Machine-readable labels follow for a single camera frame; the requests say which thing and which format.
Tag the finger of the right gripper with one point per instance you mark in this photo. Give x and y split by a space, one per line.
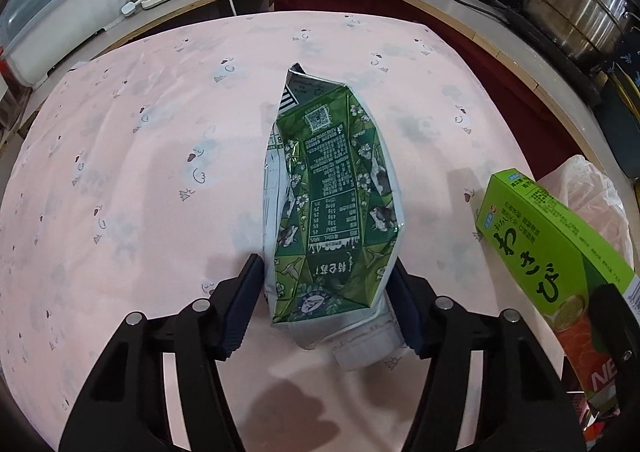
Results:
618 330

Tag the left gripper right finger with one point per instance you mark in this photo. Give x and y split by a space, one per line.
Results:
440 330

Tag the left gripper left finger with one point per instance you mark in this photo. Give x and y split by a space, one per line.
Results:
206 332

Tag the green wasabi box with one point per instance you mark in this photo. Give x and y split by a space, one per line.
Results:
559 261

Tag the green milk carton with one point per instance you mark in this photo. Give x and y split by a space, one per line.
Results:
333 223

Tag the white lined trash bin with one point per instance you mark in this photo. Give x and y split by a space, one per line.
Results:
582 188

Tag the pink patterned tablecloth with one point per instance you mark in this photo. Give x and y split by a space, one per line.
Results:
139 186

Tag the blue yellow stacked basins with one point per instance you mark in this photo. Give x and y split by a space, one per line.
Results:
618 117

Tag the black induction cooker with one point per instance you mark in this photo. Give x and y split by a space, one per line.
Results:
571 72

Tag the navy patterned cloth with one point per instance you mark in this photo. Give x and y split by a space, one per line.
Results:
626 55

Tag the large steel steamer pot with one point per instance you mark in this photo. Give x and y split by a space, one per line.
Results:
583 29

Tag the white dish drainer box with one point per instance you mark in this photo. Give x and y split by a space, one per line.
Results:
37 34

